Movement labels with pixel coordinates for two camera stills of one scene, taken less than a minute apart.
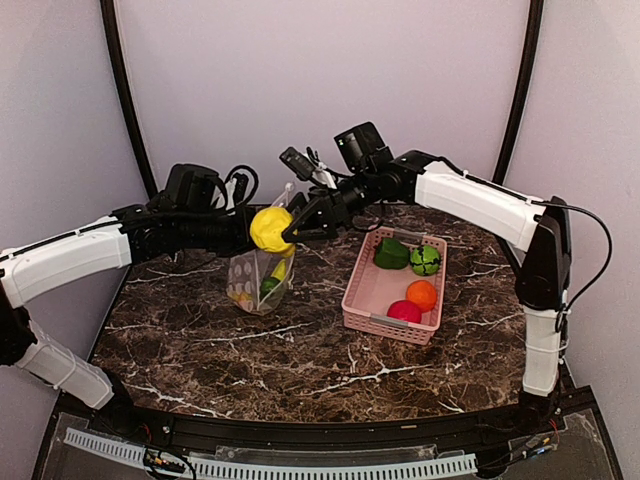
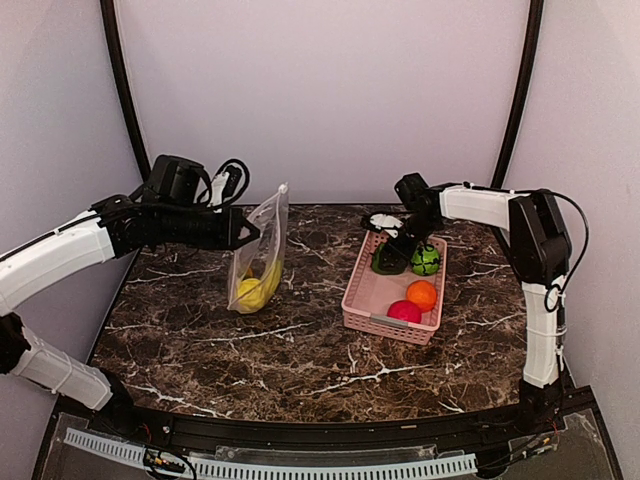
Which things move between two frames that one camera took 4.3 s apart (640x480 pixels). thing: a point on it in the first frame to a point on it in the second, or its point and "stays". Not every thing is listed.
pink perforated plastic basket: [371, 289] stays
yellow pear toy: [267, 227] to [251, 295]
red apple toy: [404, 309] stays
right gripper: [326, 209] to [388, 251]
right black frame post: [536, 12] stays
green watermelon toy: [425, 260] stays
